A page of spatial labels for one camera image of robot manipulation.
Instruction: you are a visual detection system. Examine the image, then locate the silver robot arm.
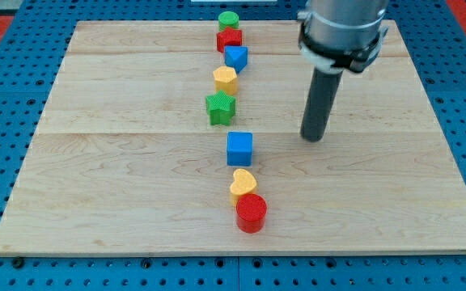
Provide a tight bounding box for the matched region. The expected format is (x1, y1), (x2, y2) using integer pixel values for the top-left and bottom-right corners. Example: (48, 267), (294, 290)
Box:
(297, 0), (388, 74)

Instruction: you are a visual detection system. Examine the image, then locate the green star block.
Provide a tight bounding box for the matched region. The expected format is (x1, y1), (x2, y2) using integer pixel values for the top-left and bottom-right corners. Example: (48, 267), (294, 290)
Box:
(205, 91), (236, 125)

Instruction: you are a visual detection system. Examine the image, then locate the red star block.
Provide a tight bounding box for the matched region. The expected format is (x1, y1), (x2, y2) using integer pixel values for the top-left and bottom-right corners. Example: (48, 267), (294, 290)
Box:
(216, 27), (243, 53)

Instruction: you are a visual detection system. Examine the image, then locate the blue cube block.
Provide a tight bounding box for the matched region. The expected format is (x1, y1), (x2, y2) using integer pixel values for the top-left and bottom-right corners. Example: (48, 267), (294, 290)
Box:
(227, 132), (253, 167)

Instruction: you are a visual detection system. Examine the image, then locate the yellow heart block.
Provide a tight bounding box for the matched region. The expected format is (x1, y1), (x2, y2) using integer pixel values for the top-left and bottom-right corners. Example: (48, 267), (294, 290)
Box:
(230, 169), (258, 207)

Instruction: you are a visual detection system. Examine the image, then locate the red cylinder block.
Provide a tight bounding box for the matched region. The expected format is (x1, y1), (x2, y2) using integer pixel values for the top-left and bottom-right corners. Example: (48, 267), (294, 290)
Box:
(235, 193), (268, 234)

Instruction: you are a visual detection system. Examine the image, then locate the yellow hexagon block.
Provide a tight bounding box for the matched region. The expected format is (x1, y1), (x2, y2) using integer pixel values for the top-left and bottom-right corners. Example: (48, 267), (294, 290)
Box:
(213, 66), (238, 95)

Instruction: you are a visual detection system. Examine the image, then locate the blue triangle block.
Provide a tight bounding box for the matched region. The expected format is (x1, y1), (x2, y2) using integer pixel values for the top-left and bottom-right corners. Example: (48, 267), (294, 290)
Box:
(224, 46), (248, 73)

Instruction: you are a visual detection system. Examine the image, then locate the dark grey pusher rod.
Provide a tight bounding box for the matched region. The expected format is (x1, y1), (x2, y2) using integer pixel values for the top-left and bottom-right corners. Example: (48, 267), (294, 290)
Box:
(300, 69), (342, 142)

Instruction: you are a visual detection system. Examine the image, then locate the wooden board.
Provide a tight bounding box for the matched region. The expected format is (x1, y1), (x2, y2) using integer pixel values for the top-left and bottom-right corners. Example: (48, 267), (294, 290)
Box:
(0, 21), (466, 257)

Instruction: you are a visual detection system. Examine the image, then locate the green cylinder block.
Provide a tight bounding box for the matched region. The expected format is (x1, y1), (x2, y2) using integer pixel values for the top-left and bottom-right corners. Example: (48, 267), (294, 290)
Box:
(218, 11), (239, 32)

